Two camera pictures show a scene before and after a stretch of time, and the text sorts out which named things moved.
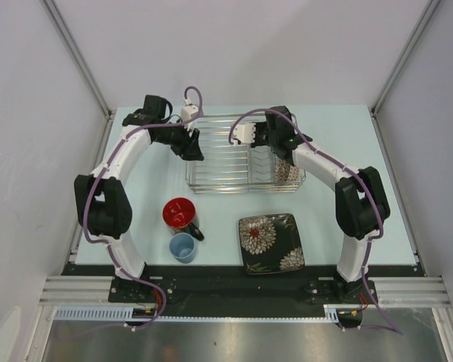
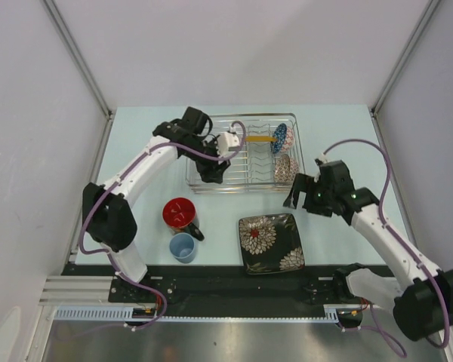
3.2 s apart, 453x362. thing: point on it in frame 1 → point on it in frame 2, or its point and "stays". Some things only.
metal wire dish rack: x=228 y=167 stays
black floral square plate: x=270 y=243 stays
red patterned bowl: x=285 y=172 stays
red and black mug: x=178 y=214 stays
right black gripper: x=259 y=125 → x=306 y=184
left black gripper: x=188 y=147 → x=213 y=172
